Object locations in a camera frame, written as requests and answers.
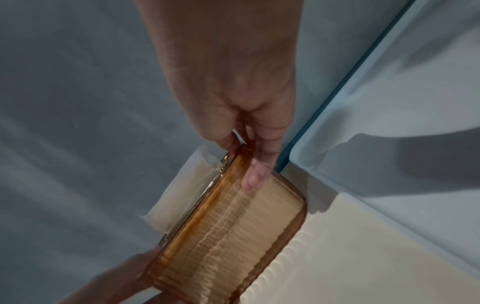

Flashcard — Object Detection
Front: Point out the person's right hand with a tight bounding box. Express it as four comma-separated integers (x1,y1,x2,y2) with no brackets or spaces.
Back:
134,0,305,191

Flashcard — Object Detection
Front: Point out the amber ribbed transparent container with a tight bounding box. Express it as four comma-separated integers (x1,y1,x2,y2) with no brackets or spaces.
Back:
140,142,308,304

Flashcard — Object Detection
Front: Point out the light blue tray teal edge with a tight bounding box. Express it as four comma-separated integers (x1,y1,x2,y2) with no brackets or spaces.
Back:
275,0,480,269

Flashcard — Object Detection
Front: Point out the person's left hand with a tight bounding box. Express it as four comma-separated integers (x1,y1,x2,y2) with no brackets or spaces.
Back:
64,247,177,304

